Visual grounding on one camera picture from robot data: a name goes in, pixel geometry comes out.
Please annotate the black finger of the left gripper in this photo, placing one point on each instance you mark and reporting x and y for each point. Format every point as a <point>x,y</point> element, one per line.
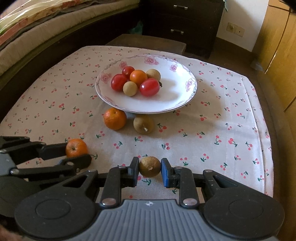
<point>21,149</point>

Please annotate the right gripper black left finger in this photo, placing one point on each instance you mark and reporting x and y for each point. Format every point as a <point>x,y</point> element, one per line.
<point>70,207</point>

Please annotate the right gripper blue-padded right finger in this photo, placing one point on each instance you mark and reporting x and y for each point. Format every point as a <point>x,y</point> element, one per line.
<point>227,206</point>

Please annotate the brown longan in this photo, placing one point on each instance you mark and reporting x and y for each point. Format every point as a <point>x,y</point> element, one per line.
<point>143,124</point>
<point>153,73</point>
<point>149,166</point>

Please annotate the oval red tomato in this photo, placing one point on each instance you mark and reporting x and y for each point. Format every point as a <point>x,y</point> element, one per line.
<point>150,87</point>
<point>118,82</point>

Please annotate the pale longan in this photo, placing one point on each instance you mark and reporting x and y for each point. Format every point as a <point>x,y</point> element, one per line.
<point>130,88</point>

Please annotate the round red tomato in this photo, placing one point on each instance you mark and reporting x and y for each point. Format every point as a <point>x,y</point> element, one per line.
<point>127,71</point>

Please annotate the large orange tangerine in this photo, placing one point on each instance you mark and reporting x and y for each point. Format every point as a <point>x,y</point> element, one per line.
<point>138,77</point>

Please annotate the white floral ceramic plate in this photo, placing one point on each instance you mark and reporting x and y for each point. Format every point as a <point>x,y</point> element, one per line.
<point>178,85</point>

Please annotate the cherry print tablecloth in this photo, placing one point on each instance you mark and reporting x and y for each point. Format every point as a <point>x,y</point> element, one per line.
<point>222,128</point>

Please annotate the bed with beige mattress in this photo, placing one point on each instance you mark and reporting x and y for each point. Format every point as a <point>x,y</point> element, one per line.
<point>34,34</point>

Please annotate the floral quilt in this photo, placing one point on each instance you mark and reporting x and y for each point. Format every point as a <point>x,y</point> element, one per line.
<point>30,12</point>

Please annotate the wooden wardrobe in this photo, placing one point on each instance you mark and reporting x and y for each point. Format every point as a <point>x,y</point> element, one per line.
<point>275,51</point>

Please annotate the dark wooden nightstand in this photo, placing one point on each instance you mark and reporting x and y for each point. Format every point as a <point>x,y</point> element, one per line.
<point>194,23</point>

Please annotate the wall power socket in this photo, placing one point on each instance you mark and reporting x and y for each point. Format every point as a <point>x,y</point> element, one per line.
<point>235,29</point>

